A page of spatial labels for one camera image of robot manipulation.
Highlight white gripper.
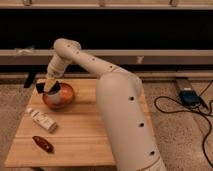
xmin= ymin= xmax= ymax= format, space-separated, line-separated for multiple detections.
xmin=44 ymin=57 xmax=67 ymax=92

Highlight black eraser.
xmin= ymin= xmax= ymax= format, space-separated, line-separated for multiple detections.
xmin=36 ymin=81 xmax=60 ymax=94

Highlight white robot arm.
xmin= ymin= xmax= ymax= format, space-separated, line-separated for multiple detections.
xmin=44 ymin=38 xmax=167 ymax=171

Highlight white ceramic cup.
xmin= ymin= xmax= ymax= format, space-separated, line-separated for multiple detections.
xmin=44 ymin=89 xmax=61 ymax=105

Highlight orange-brown bowl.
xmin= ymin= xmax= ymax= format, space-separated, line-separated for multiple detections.
xmin=42 ymin=83 xmax=74 ymax=110

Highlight white rectangular box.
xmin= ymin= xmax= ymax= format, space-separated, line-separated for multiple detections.
xmin=27 ymin=108 xmax=57 ymax=132

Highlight wooden table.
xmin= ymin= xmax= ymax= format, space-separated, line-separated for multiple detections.
xmin=5 ymin=79 xmax=153 ymax=167

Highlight dark red wrapped snack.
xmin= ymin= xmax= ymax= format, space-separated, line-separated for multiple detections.
xmin=32 ymin=136 xmax=54 ymax=153

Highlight blue power adapter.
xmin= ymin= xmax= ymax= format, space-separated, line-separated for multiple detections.
xmin=179 ymin=90 xmax=200 ymax=106

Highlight long metal rail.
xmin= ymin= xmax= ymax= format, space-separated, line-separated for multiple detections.
xmin=0 ymin=49 xmax=213 ymax=65

